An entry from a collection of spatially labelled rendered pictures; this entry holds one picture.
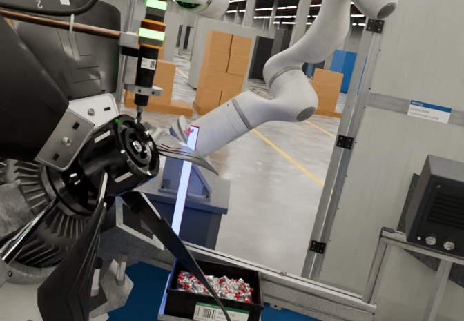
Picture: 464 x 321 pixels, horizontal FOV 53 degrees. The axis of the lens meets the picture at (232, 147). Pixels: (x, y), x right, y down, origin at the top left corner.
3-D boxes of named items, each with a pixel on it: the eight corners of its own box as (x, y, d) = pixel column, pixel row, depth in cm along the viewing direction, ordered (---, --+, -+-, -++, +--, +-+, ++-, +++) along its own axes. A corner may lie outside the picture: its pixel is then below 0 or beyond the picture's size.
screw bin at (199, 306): (160, 317, 102) (166, 288, 100) (170, 279, 118) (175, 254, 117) (257, 335, 103) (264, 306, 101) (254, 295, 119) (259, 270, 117)
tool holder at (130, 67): (114, 90, 80) (122, 32, 78) (110, 84, 86) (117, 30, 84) (165, 98, 83) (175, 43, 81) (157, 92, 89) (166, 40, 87)
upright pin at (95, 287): (83, 293, 79) (88, 259, 78) (90, 288, 81) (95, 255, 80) (94, 297, 79) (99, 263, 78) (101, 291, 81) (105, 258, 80)
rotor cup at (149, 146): (32, 163, 71) (97, 125, 67) (71, 127, 84) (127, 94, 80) (90, 233, 76) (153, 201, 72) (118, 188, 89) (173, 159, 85)
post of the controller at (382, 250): (362, 302, 116) (382, 230, 112) (362, 297, 119) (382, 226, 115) (373, 306, 116) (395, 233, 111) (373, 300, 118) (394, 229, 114)
